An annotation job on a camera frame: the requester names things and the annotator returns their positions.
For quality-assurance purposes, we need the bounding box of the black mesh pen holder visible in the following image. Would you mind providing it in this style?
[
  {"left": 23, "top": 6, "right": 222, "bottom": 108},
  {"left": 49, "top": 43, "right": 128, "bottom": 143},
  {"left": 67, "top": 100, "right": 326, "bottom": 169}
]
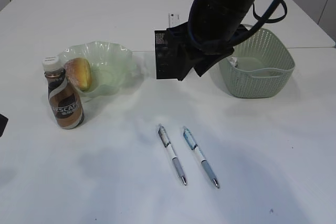
[{"left": 154, "top": 30, "right": 182, "bottom": 81}]

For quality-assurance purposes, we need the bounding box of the Nescafe coffee bottle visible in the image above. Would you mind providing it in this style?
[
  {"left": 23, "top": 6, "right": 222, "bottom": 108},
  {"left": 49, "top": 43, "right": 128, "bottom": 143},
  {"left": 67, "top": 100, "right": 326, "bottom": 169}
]
[{"left": 43, "top": 56, "right": 85, "bottom": 130}]

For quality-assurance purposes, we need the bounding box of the clear plastic ruler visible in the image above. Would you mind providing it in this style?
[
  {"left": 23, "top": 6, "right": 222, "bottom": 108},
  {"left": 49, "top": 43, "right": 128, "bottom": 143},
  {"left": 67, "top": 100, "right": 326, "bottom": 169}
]
[{"left": 169, "top": 13, "right": 181, "bottom": 28}]

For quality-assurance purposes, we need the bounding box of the green wavy glass plate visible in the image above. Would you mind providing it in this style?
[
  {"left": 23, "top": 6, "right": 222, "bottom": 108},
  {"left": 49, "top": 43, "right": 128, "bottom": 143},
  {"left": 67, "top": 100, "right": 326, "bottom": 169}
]
[{"left": 58, "top": 41, "right": 139, "bottom": 98}]

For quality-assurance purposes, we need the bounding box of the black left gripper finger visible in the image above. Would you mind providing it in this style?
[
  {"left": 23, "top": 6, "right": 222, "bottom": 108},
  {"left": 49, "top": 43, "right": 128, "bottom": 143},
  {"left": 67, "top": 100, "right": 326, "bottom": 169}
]
[{"left": 0, "top": 114, "right": 8, "bottom": 137}]

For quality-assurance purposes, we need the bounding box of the sugared bread roll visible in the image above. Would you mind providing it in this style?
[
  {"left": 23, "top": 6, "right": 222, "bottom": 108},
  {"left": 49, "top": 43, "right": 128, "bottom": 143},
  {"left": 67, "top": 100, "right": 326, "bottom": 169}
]
[{"left": 64, "top": 58, "right": 92, "bottom": 91}]

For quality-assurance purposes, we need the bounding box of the blue grey pen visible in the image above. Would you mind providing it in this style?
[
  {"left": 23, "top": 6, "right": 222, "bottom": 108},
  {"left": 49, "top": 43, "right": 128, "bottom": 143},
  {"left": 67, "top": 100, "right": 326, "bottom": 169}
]
[{"left": 183, "top": 126, "right": 220, "bottom": 189}]

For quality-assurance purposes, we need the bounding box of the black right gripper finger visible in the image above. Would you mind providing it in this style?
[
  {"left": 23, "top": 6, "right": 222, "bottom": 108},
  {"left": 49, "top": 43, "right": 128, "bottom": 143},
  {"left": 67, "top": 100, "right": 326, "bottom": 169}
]
[
  {"left": 194, "top": 53, "right": 227, "bottom": 77},
  {"left": 176, "top": 42, "right": 203, "bottom": 81}
]

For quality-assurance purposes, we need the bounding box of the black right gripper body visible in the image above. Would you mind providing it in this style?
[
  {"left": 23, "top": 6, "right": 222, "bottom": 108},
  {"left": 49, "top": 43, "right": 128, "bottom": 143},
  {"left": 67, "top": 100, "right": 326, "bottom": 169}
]
[{"left": 166, "top": 0, "right": 255, "bottom": 55}]

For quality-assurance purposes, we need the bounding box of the green plastic woven basket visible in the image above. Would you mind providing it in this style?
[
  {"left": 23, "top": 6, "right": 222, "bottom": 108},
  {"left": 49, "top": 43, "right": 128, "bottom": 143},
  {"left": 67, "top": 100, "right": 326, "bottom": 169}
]
[{"left": 218, "top": 28, "right": 295, "bottom": 99}]

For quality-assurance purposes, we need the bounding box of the pink paper ball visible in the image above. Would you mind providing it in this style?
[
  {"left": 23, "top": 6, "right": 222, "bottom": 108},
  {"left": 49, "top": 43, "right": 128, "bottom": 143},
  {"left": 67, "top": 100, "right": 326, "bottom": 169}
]
[{"left": 228, "top": 57, "right": 238, "bottom": 68}]

